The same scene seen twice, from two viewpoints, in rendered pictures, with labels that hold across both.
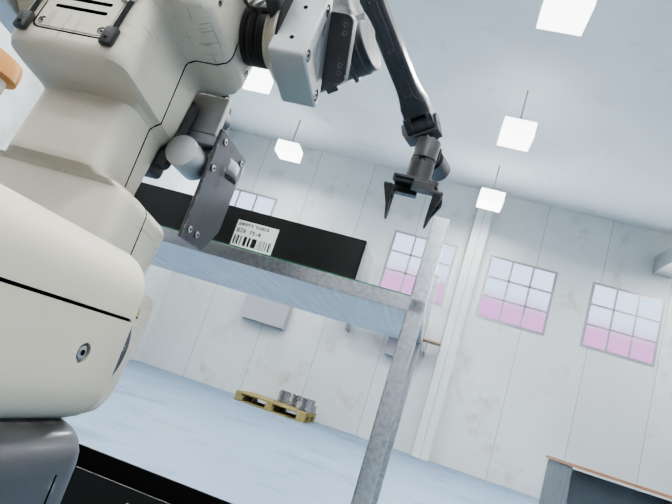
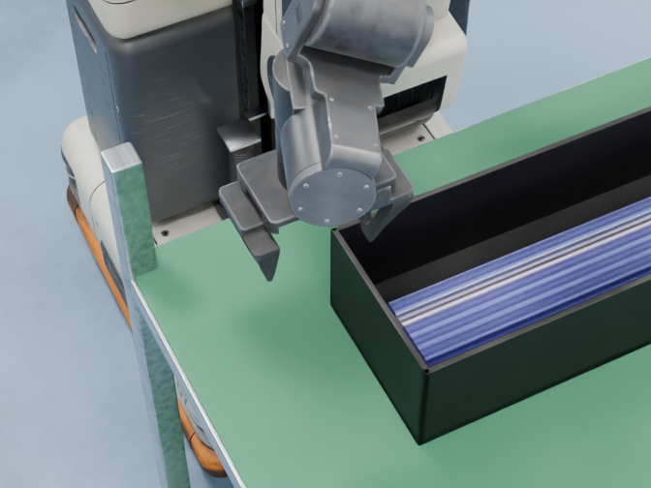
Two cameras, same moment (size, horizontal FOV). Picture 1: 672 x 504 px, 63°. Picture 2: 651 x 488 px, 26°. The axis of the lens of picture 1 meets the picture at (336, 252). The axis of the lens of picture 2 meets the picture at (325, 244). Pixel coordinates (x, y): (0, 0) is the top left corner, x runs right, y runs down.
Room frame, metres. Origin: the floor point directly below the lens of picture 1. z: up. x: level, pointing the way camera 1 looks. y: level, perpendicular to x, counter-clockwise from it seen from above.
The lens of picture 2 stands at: (1.70, -0.56, 2.01)
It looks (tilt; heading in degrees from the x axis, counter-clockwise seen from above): 51 degrees down; 140
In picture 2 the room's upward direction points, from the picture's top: straight up
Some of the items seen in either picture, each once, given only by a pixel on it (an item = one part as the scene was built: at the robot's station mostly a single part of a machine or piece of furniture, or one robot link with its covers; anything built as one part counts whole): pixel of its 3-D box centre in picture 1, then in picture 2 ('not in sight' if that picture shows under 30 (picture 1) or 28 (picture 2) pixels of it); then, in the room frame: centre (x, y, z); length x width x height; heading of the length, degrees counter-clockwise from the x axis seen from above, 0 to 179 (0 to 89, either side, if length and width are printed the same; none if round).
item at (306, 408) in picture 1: (278, 400); not in sight; (10.17, 0.16, 0.19); 1.34 x 0.93 x 0.38; 78
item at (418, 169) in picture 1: (418, 175); (316, 153); (1.16, -0.12, 1.26); 0.10 x 0.07 x 0.07; 77
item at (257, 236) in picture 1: (245, 243); (646, 225); (1.25, 0.20, 1.01); 0.57 x 0.17 x 0.11; 77
